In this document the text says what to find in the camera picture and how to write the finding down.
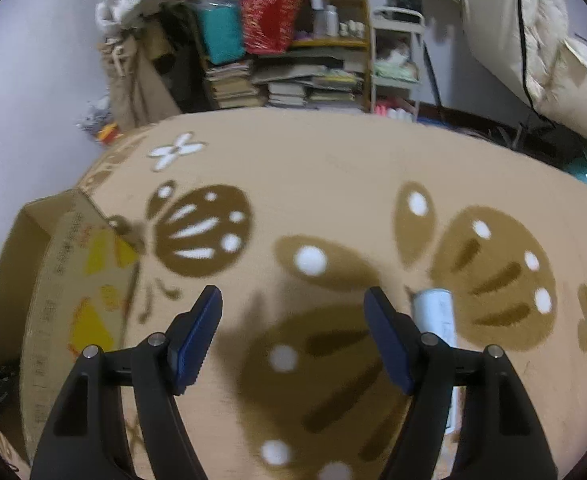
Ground light blue handheld device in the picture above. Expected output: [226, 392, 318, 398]
[410, 286, 461, 436]

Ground cardboard box with yellow print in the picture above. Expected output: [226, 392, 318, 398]
[0, 190, 138, 464]

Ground beige butterfly pattern rug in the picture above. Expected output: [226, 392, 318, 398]
[70, 108, 587, 479]

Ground plastic bag of toys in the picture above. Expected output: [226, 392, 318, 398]
[77, 96, 122, 146]

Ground beige hanging trousers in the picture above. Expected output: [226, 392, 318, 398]
[98, 35, 181, 132]

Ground stack of books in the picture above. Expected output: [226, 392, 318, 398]
[205, 60, 266, 110]

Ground white metal cart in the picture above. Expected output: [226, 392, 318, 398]
[369, 6, 426, 122]

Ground white folded mattress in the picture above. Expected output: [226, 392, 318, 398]
[461, 0, 587, 140]

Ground wooden bookshelf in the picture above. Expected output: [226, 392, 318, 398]
[185, 0, 371, 110]

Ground red bag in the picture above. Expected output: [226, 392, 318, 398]
[240, 0, 302, 55]

